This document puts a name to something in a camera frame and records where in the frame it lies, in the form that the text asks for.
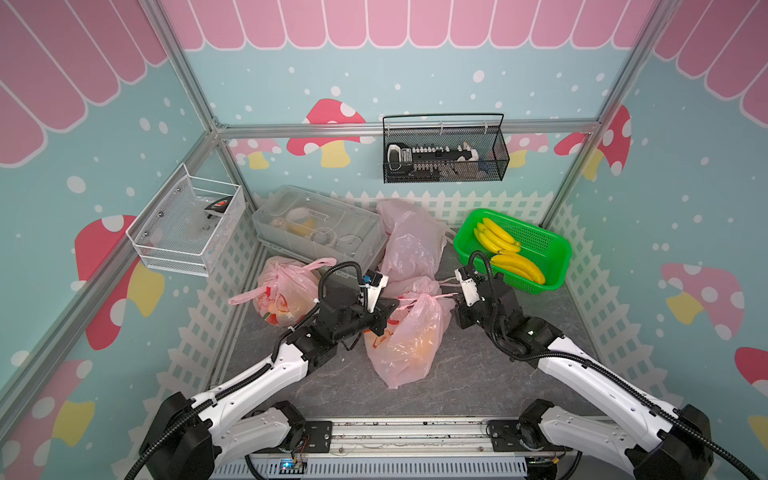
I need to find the white wire mesh basket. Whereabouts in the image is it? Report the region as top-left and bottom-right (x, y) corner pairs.
(126, 164), (245, 277)

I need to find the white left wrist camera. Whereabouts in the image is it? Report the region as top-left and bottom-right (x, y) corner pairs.
(359, 270), (389, 313)

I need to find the pink plastic bag back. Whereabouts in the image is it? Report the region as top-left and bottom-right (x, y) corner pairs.
(377, 199), (448, 298)

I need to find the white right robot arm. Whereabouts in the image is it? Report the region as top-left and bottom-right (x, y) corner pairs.
(453, 251), (757, 479)

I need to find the yellow banana bunch in basket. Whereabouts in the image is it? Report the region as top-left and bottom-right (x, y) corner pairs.
(473, 218), (546, 285)

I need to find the black wire mesh basket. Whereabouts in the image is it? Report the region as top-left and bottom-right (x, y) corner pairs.
(381, 113), (510, 183)

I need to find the clear lidded storage box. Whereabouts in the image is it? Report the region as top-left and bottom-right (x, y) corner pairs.
(252, 186), (388, 270)

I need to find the pink plastic bag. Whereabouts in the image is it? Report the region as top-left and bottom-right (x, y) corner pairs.
(228, 256), (337, 327)
(377, 199), (448, 298)
(364, 276), (455, 389)

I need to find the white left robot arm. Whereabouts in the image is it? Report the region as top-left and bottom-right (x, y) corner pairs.
(125, 261), (399, 479)

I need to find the pink plastic bag front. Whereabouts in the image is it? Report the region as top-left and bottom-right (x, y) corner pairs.
(228, 256), (337, 327)

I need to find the metal base rail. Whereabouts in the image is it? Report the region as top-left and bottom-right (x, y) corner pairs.
(213, 417), (578, 479)

